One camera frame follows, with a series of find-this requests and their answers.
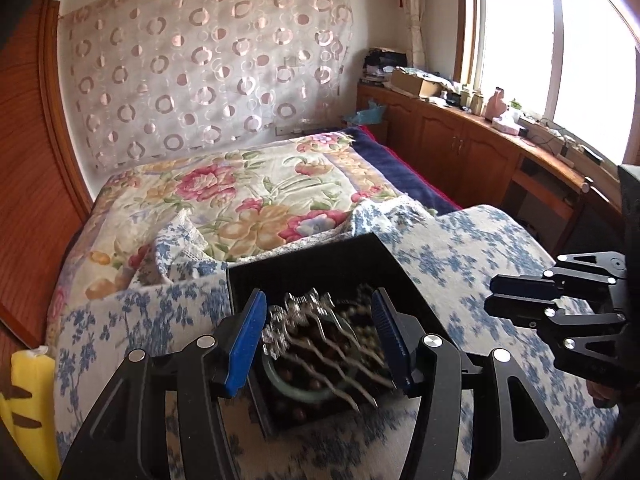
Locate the white pearl necklace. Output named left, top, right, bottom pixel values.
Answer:
left=328, top=297, right=392, bottom=361

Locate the silver hair fork pin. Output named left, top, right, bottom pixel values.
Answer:
left=260, top=289, right=396, bottom=412

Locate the green jade bangle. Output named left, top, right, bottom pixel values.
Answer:
left=260, top=352, right=358, bottom=410

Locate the black jewelry box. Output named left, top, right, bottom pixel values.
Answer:
left=228, top=234, right=446, bottom=438

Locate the right hand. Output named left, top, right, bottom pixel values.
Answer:
left=586, top=380, right=618, bottom=408

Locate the blue floral bed cover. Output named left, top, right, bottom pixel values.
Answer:
left=53, top=196, right=617, bottom=479

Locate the wooden cabinet counter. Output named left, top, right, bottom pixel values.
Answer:
left=357, top=84, right=624, bottom=255

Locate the navy blue blanket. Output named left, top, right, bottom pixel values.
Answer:
left=343, top=126, right=460, bottom=216

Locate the pink floral quilt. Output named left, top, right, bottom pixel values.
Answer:
left=46, top=131, right=399, bottom=344

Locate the pink figurine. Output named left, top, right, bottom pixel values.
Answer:
left=484, top=87, right=508, bottom=122

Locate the yellow plush toy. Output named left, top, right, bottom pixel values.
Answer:
left=1, top=346, right=61, bottom=479

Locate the cardboard box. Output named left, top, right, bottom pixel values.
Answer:
left=390, top=67, right=442, bottom=99

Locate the wooden headboard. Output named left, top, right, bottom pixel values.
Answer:
left=1, top=0, right=92, bottom=348

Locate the white circle pattern curtain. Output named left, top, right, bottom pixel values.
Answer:
left=58, top=0, right=352, bottom=172

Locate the window with wooden frame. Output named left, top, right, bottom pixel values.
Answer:
left=459, top=0, right=639, bottom=164

